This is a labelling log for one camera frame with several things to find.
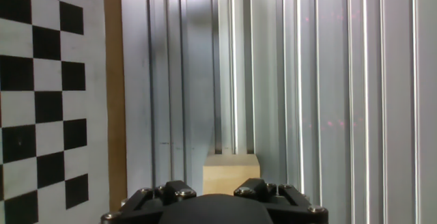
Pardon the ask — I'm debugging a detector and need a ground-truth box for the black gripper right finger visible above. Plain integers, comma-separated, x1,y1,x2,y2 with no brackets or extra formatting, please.
234,178,329,224

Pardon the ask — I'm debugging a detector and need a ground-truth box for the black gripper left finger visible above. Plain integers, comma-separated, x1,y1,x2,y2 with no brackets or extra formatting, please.
100,180,197,224

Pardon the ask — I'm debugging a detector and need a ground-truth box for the light wooden block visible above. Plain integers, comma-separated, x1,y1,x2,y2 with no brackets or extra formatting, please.
203,154,261,197

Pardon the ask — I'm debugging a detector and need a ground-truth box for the brown cardboard board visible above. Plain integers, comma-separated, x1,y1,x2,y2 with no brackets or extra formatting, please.
0,0,128,224

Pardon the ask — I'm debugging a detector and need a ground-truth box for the checkerboard paper sheet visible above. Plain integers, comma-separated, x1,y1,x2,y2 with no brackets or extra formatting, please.
0,0,111,224

